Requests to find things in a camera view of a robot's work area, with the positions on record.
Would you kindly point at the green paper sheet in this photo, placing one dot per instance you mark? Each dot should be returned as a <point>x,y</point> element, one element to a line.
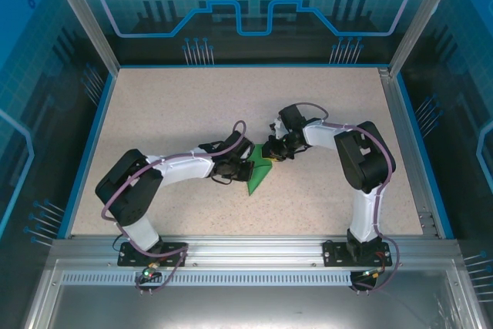
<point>260,175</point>

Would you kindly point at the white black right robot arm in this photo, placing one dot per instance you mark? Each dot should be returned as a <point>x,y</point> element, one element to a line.
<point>323,136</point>

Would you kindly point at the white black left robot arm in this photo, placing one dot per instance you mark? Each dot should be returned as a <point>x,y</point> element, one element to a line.
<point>181,169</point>

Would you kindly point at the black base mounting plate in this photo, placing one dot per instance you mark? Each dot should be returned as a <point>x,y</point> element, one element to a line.
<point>331,254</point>
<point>125,259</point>

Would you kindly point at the blue table edge strip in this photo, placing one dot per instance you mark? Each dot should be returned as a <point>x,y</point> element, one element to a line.
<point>78,190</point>
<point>415,132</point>

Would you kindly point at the connector with green LED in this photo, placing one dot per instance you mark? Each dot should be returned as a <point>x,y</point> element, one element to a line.
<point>148,276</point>
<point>371,274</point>

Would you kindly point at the wide aluminium base rail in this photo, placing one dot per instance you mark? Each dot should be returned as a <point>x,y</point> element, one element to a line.
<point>250,250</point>

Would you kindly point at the aluminium side rail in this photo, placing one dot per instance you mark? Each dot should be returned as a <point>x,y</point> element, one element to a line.
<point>402,132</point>

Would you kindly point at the steel tray with aluminium frame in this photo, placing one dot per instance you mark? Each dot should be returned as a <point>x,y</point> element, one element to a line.
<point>250,309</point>

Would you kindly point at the aluminium corner post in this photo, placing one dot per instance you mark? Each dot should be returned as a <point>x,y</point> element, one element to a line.
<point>86,17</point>
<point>423,17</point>

